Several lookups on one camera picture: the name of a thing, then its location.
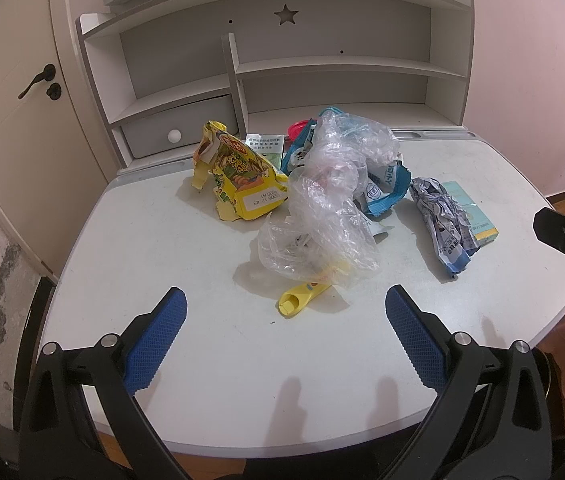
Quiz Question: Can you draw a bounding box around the teal cigarette box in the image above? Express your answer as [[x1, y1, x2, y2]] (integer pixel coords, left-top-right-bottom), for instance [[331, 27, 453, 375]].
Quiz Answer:
[[442, 181, 499, 247]]

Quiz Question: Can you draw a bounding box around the blue white wrapper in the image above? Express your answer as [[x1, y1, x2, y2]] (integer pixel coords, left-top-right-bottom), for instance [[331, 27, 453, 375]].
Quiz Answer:
[[409, 178, 479, 278]]

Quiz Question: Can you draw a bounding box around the blue white packaging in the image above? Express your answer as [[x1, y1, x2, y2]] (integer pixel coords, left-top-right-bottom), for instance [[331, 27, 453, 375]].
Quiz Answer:
[[281, 107, 412, 219]]

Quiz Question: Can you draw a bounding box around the yellow plastic spoon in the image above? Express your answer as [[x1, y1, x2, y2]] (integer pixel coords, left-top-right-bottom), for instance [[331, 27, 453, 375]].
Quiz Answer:
[[277, 260, 352, 318]]

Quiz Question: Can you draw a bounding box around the clear plastic bag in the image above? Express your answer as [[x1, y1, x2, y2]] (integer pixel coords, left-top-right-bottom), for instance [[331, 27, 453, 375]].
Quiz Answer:
[[256, 109, 403, 290]]

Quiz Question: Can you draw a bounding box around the yellow snack bag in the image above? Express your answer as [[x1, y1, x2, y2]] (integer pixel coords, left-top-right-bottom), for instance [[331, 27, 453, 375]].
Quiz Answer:
[[191, 120, 288, 221]]

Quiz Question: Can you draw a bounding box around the red plastic lid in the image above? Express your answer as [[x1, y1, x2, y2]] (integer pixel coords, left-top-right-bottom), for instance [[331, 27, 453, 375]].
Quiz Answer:
[[287, 119, 311, 141]]

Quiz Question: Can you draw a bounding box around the grey drawer with knob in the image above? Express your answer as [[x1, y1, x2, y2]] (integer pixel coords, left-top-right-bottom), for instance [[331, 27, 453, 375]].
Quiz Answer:
[[121, 96, 238, 158]]

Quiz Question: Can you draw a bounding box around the cream door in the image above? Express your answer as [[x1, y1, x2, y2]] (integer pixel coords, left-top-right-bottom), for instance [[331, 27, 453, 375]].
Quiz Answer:
[[0, 0, 107, 278]]

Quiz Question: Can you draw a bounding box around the green white small box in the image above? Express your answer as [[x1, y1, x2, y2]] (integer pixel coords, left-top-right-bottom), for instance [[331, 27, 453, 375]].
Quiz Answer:
[[244, 133, 286, 169]]

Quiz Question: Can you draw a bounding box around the white desk hutch shelf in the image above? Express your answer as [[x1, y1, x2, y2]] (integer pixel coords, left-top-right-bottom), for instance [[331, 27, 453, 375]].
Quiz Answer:
[[76, 0, 475, 172]]

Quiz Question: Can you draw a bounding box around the black door handle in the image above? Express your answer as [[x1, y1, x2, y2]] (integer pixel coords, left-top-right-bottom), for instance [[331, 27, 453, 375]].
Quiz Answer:
[[18, 64, 62, 101]]

